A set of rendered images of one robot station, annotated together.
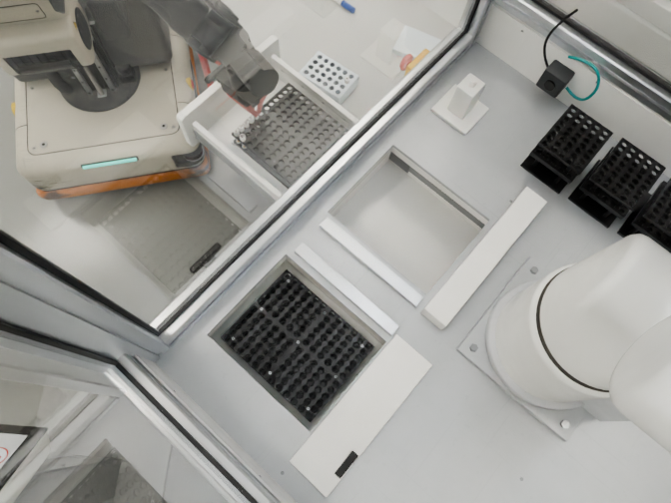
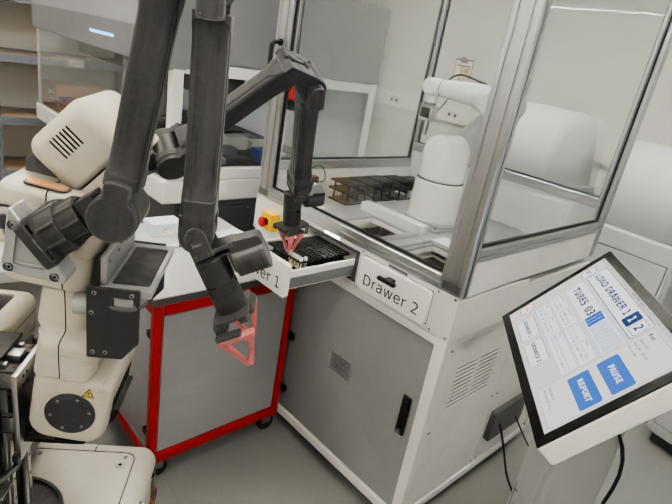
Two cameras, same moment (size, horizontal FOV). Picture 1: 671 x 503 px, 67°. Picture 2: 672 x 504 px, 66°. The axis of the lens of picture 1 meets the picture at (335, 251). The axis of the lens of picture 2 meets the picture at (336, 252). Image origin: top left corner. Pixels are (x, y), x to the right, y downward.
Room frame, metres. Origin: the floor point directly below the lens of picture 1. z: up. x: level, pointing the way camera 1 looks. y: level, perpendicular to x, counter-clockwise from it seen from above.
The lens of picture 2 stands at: (0.16, 1.74, 1.54)
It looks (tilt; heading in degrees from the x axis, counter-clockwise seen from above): 21 degrees down; 281
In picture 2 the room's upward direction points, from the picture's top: 10 degrees clockwise
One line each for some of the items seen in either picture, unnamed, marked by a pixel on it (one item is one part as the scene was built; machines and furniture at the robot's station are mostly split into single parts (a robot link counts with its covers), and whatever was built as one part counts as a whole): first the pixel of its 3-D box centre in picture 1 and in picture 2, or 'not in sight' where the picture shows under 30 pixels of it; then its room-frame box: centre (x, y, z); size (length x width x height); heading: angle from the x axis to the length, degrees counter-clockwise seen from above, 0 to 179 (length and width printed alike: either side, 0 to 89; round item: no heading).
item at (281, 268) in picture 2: not in sight; (260, 263); (0.67, 0.28, 0.87); 0.29 x 0.02 x 0.11; 147
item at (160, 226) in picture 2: not in sight; (163, 226); (1.20, -0.02, 0.79); 0.13 x 0.09 x 0.05; 56
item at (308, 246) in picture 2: not in sight; (308, 256); (0.56, 0.11, 0.87); 0.22 x 0.18 x 0.06; 57
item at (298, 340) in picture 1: (298, 344); not in sight; (0.14, 0.04, 0.87); 0.22 x 0.18 x 0.06; 57
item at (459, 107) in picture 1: (466, 96); not in sight; (0.66, -0.21, 1.00); 0.09 x 0.08 x 0.10; 57
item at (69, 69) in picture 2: not in sight; (189, 97); (1.76, -1.18, 1.13); 1.78 x 1.14 x 0.45; 147
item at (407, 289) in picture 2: not in sight; (392, 288); (0.25, 0.21, 0.87); 0.29 x 0.02 x 0.11; 147
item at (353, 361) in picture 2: not in sight; (397, 339); (0.21, -0.34, 0.40); 1.03 x 0.95 x 0.80; 147
